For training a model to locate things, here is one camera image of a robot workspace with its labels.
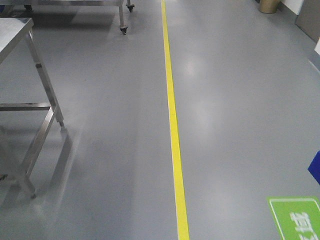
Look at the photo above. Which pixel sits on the stainless steel table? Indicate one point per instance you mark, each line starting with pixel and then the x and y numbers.
pixel 12 32

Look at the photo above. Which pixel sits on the green floor sign sticker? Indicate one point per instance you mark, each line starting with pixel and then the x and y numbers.
pixel 296 217

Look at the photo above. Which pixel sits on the blue plastic block part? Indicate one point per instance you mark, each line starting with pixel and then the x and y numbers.
pixel 314 167

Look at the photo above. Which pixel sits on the far stainless steel cart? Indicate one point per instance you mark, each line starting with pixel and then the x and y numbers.
pixel 79 14

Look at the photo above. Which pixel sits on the gold waste bin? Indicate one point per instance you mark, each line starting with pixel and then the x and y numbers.
pixel 268 6

